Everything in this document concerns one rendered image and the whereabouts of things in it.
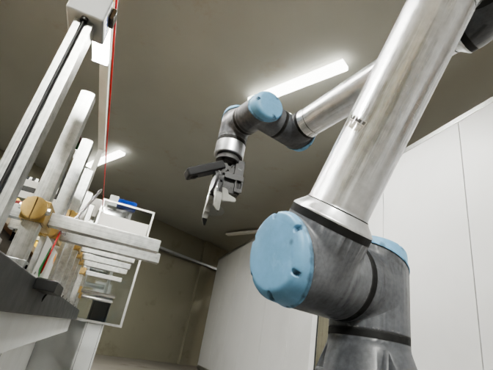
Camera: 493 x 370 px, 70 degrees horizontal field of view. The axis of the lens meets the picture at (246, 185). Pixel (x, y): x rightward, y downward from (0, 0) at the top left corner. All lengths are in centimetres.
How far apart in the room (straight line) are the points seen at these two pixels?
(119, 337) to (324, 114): 874
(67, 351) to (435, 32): 362
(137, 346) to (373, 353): 913
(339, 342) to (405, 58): 50
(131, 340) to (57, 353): 585
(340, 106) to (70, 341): 331
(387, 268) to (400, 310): 8
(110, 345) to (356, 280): 882
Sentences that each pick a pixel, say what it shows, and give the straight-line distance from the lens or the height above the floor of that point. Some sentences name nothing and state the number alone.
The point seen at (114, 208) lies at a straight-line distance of 380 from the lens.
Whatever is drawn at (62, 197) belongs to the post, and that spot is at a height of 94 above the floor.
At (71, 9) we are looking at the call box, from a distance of 82.
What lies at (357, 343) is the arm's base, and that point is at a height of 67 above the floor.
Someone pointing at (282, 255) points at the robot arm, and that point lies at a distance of 58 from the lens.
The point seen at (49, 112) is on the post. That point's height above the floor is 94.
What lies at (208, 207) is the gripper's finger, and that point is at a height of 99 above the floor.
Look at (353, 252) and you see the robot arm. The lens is 60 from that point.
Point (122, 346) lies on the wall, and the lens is 949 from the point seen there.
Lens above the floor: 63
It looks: 25 degrees up
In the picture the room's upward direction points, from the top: 10 degrees clockwise
